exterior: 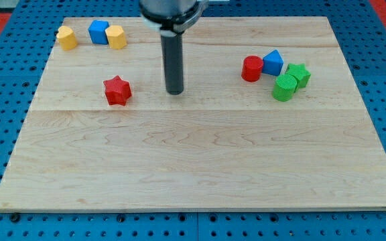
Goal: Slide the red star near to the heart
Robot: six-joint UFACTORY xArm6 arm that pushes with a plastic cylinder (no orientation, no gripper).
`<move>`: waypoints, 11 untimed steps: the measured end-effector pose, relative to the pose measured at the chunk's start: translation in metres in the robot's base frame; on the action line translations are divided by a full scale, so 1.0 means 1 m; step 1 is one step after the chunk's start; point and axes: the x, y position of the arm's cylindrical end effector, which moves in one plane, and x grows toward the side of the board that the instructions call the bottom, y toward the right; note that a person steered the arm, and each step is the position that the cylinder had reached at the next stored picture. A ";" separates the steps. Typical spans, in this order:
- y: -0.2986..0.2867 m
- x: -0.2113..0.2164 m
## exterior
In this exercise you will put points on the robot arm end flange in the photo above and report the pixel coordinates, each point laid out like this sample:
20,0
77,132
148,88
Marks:
171,17

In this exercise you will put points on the blue cube block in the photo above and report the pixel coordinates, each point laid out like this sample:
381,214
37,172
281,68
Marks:
97,32

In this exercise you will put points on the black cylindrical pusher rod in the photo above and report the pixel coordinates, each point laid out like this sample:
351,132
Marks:
173,62

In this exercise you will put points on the red star block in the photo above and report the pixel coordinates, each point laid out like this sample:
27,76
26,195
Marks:
117,91

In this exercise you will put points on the yellow hexagon block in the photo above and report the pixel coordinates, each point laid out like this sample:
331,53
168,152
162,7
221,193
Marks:
116,37

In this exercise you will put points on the green star block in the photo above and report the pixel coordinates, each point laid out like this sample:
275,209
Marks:
300,73

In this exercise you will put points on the yellow heart block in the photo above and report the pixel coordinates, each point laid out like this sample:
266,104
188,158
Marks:
66,38

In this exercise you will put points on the red cylinder block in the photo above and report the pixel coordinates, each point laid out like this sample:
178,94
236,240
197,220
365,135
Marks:
252,67

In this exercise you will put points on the green cylinder block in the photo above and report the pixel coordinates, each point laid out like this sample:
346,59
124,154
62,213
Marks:
284,88

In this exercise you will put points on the blue triangle block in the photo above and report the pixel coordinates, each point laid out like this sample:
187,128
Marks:
272,63

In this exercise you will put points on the wooden board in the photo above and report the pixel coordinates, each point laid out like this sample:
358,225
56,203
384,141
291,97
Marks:
223,145

